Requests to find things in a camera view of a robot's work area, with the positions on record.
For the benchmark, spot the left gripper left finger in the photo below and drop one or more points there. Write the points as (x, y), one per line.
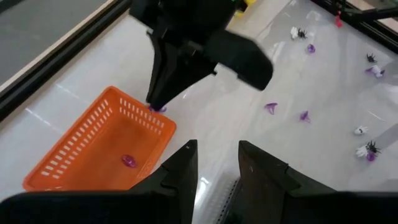
(183, 186)

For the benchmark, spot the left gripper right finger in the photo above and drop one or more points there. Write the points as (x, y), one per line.
(261, 186)

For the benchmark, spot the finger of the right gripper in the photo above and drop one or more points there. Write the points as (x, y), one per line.
(157, 68)
(183, 77)

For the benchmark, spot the orange plastic basket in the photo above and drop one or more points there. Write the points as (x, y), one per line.
(93, 149)

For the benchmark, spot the red clip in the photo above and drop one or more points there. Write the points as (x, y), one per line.
(338, 21)

